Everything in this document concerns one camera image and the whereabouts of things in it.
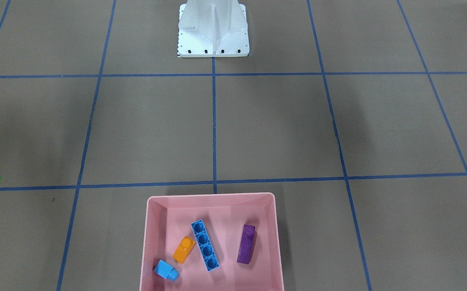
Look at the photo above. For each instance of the small blue block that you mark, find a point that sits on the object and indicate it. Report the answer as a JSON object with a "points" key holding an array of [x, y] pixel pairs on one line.
{"points": [[166, 271]]}

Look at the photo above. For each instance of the orange block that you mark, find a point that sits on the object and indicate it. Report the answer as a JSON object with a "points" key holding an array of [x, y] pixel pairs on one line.
{"points": [[183, 249]]}

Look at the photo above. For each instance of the long blue four-stud block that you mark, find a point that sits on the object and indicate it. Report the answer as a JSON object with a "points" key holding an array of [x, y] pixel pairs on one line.
{"points": [[207, 250]]}

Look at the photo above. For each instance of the purple block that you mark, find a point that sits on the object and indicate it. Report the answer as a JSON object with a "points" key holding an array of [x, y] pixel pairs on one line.
{"points": [[247, 244]]}

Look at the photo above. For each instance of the pink plastic box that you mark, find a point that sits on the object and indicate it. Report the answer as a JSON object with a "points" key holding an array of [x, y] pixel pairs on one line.
{"points": [[168, 219]]}

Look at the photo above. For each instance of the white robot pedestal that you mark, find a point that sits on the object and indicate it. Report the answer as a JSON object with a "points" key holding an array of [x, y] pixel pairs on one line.
{"points": [[212, 28]]}

